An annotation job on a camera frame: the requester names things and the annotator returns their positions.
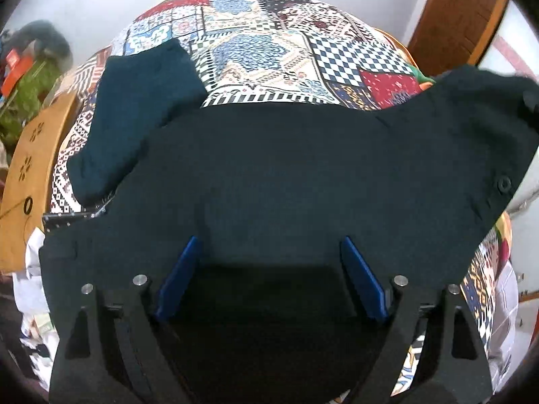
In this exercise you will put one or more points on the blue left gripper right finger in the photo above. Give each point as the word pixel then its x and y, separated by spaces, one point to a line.
pixel 370 291

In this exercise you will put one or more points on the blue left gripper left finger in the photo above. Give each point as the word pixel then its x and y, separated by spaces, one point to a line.
pixel 174 286

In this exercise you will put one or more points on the black pants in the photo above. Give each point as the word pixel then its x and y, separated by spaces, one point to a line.
pixel 271 189

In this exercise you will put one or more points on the dark teal folded garment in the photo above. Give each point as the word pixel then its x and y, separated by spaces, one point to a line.
pixel 137 94

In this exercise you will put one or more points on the patchwork patterned bedsheet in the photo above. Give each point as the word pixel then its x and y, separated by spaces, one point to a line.
pixel 287 51

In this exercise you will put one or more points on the green patterned storage bag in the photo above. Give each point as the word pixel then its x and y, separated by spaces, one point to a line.
pixel 26 99

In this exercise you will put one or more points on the grey plush toy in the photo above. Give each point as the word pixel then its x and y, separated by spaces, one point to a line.
pixel 45 41

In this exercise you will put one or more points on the orange box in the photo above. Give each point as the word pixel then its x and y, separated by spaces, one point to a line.
pixel 17 66

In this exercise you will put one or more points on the wooden door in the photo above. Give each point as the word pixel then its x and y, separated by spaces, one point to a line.
pixel 451 33

